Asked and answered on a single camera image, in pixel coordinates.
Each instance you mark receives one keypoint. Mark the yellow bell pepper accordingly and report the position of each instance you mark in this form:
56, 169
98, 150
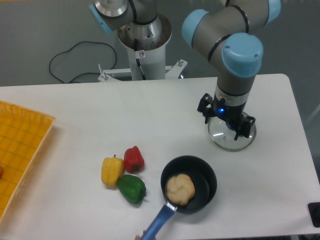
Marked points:
112, 170

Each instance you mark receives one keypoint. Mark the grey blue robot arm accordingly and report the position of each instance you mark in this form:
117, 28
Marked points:
224, 39

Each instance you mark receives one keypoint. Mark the round bread bun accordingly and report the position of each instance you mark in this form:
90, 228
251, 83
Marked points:
180, 189

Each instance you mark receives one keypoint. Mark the yellow plastic basket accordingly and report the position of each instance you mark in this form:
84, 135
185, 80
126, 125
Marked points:
22, 134

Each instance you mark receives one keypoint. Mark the black table corner device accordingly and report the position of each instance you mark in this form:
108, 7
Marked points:
314, 211

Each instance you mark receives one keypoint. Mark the green bell pepper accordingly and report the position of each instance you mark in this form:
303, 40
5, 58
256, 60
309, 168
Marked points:
132, 188

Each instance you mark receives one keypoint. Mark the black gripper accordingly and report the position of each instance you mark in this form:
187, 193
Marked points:
234, 116

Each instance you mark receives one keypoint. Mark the glass pot lid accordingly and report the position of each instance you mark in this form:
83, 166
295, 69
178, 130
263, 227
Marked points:
222, 135

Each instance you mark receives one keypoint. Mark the red bell pepper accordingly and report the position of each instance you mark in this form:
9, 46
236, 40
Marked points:
133, 160

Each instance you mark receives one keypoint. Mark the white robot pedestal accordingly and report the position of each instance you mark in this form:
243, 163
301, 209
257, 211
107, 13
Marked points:
147, 57

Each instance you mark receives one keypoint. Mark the fingertips at bottom edge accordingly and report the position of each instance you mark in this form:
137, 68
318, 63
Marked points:
138, 237

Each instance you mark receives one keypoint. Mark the dark blue saucepan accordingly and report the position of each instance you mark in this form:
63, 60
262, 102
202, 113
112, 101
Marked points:
205, 182

